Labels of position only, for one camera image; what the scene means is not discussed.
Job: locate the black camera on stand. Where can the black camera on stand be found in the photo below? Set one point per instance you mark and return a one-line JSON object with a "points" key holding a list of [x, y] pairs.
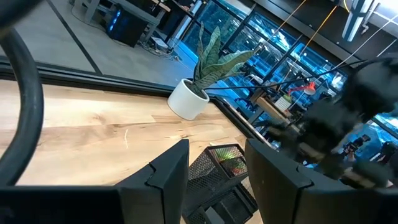
{"points": [[354, 144]]}

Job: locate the white ceiling light fixture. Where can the white ceiling light fixture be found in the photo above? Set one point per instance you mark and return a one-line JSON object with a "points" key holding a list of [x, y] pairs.
{"points": [[354, 18]]}

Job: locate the colourful sticky notes pad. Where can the colourful sticky notes pad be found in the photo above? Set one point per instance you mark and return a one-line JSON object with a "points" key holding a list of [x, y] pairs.
{"points": [[230, 158]]}

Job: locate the black mesh desk organizer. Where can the black mesh desk organizer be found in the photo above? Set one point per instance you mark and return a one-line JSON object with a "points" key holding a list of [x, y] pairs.
{"points": [[205, 177]]}

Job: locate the black metal table frame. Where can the black metal table frame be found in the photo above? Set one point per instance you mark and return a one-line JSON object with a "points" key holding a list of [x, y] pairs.
{"points": [[93, 79]]}

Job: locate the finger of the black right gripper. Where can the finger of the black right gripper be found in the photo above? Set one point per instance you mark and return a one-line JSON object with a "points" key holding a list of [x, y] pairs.
{"points": [[284, 129], [293, 147]]}

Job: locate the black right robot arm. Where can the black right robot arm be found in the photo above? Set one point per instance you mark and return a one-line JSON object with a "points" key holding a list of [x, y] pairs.
{"points": [[373, 87]]}

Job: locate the red desk lamp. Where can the red desk lamp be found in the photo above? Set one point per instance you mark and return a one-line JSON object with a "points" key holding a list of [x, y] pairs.
{"points": [[309, 88]]}

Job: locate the green snake plant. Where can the green snake plant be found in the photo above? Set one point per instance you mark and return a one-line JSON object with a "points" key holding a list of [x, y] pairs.
{"points": [[214, 62]]}

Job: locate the grey background desk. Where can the grey background desk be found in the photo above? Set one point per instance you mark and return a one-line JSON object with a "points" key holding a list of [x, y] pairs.
{"points": [[140, 15]]}

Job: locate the black computer tower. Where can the black computer tower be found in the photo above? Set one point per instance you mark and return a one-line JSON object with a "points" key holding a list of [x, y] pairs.
{"points": [[127, 26]]}

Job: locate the white round plant pot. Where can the white round plant pot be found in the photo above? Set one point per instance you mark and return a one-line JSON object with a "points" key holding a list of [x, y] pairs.
{"points": [[186, 101]]}

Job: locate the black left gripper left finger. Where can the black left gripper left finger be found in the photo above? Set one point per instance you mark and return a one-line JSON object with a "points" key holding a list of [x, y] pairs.
{"points": [[164, 186]]}

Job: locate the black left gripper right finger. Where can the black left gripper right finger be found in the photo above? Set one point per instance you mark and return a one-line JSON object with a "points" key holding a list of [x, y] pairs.
{"points": [[273, 186]]}

